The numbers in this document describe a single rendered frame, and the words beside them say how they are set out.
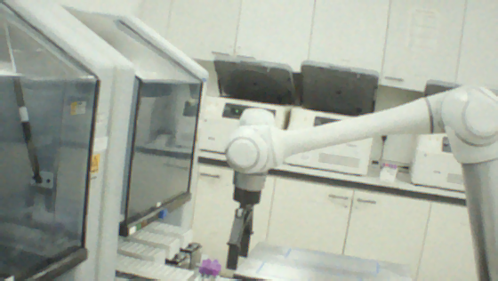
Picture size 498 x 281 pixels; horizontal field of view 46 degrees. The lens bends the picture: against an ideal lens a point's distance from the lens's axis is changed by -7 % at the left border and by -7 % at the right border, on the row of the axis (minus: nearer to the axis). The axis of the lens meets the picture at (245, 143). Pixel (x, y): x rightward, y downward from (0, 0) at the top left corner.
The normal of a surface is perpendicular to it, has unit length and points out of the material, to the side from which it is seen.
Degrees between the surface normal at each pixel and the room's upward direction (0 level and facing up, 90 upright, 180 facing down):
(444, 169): 90
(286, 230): 90
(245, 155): 92
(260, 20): 90
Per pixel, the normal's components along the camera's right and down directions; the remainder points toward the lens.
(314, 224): -0.24, 0.08
